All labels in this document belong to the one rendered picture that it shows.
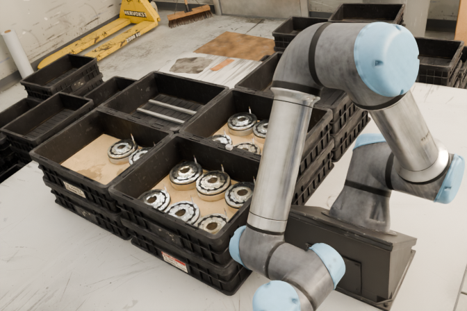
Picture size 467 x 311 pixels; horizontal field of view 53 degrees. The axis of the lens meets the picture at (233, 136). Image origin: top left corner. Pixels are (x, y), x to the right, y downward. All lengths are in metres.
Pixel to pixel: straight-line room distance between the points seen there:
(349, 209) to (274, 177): 0.34
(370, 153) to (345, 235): 0.22
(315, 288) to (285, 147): 0.25
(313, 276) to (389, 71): 0.36
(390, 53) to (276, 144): 0.26
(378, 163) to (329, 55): 0.42
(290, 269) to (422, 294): 0.51
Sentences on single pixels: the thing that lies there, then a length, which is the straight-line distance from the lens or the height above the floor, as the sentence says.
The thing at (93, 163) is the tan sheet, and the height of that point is 0.83.
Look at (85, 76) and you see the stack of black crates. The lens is 3.08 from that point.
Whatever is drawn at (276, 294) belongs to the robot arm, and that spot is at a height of 1.10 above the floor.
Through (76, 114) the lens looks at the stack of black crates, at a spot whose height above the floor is 0.58.
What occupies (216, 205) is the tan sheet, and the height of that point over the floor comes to 0.83.
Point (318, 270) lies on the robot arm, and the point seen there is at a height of 1.07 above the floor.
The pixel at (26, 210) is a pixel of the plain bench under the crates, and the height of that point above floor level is 0.70.
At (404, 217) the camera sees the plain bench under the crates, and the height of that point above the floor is 0.70.
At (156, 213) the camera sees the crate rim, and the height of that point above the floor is 0.93.
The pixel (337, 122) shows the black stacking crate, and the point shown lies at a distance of 1.54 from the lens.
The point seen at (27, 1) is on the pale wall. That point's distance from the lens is 4.84.
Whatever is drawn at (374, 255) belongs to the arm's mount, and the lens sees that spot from 1.10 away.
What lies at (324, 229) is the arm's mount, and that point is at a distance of 1.11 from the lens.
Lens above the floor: 1.72
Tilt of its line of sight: 34 degrees down
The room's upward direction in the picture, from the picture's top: 11 degrees counter-clockwise
